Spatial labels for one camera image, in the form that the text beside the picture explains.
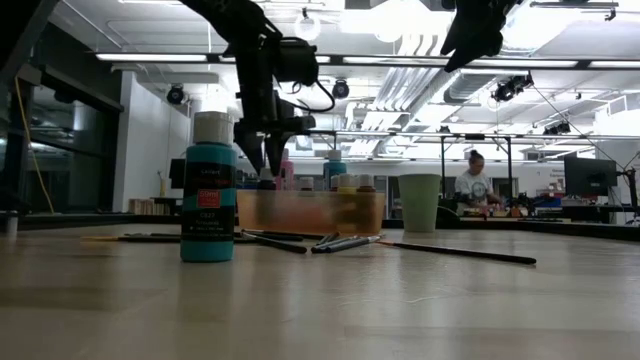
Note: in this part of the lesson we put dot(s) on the black ceiling track light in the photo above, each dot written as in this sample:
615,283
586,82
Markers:
557,128

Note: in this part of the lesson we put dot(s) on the black computer monitor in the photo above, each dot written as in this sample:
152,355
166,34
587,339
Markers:
590,175
176,174

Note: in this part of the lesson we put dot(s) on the paintbrush with light tip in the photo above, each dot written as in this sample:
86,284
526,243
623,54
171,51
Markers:
332,235

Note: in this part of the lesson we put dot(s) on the black ceiling camera cluster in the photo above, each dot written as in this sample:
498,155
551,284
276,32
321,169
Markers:
507,90

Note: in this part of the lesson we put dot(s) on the round white ceiling lamp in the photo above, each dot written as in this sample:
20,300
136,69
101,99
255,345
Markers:
306,31

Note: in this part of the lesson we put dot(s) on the black metal rack frame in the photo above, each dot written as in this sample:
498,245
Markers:
509,160

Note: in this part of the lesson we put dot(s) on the thick black paintbrush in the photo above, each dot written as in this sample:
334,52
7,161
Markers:
280,244

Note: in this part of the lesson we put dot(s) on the long ceiling light bar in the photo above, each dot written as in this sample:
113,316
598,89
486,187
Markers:
150,58

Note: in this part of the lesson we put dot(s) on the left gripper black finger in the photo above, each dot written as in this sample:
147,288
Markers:
255,152
276,150

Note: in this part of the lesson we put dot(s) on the long black paintbrush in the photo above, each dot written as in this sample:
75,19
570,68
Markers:
465,252

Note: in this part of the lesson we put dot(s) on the green plastic cup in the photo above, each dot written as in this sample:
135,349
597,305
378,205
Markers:
420,205

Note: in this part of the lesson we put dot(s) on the large teal paint bottle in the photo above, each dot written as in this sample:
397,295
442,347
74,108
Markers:
335,170

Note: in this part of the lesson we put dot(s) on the turquoise paint bottle black label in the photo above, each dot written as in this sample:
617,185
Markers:
209,155

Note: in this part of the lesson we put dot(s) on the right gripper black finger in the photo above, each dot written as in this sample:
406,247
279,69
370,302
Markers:
458,40
482,47

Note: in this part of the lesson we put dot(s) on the black ceiling spotlight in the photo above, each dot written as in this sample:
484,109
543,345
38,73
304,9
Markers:
340,89
175,94

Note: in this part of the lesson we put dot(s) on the stack of wooden boards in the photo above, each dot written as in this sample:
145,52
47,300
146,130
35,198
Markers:
140,207

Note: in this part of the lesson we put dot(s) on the small white post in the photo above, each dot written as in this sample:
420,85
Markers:
11,225

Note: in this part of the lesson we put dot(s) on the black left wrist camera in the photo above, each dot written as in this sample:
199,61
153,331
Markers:
297,60

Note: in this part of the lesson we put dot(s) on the person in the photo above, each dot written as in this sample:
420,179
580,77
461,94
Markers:
475,187

